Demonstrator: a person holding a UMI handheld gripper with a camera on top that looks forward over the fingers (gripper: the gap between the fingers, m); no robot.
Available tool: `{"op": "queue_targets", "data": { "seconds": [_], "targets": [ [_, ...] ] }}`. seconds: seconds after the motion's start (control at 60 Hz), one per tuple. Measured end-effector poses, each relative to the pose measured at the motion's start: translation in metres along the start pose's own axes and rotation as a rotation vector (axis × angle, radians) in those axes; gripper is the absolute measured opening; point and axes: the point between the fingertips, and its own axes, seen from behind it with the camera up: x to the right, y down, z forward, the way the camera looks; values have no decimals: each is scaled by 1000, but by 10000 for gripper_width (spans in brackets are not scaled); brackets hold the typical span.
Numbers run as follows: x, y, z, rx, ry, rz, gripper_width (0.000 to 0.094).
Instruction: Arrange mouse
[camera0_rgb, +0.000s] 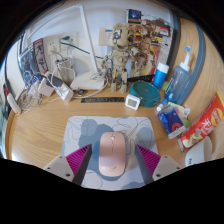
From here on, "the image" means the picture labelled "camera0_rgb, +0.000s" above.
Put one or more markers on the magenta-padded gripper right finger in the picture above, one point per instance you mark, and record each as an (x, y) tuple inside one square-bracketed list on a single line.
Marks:
[(165, 165)]

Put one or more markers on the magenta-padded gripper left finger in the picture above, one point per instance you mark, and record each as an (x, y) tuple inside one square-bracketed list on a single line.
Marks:
[(58, 166)]

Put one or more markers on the pink computer mouse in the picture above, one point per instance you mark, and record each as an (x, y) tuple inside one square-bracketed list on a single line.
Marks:
[(112, 155)]

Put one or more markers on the grey blue-printed mouse pad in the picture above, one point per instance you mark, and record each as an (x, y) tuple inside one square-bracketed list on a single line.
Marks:
[(86, 133)]

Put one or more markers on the blue tissue pack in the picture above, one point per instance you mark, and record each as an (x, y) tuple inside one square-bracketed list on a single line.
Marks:
[(171, 123)]

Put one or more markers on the red chip can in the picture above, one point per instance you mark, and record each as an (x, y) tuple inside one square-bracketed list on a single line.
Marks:
[(203, 125)]

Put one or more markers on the small white desk clock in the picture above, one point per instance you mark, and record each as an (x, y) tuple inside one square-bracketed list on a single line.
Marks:
[(132, 102)]

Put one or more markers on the teal round bowl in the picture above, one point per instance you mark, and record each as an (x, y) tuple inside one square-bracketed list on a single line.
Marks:
[(146, 95)]

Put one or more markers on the white power strip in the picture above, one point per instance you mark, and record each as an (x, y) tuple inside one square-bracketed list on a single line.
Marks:
[(65, 91)]

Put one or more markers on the white red-capped squeeze bottle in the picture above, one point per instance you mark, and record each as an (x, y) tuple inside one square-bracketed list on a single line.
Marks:
[(14, 103)]

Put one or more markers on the white charger block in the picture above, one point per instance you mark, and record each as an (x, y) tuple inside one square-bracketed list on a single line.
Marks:
[(33, 88), (45, 87)]

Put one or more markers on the black ruler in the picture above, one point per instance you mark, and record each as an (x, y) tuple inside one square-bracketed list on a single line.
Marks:
[(102, 99)]

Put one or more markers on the blue spray bottle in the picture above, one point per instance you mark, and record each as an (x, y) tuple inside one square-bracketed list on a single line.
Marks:
[(180, 83)]

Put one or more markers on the small blue white-capped container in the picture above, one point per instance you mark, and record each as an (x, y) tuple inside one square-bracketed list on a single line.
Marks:
[(160, 76)]

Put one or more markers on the white desk lamp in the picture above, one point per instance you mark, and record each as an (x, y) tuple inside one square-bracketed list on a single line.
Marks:
[(87, 81)]

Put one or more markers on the blue model kit box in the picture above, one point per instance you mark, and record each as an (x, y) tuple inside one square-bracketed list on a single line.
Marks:
[(28, 60)]

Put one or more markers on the wooden robot figure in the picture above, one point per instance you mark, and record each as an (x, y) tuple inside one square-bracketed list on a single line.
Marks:
[(120, 56)]

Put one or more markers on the printed model box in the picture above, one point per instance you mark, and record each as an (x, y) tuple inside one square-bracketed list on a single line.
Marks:
[(163, 30)]

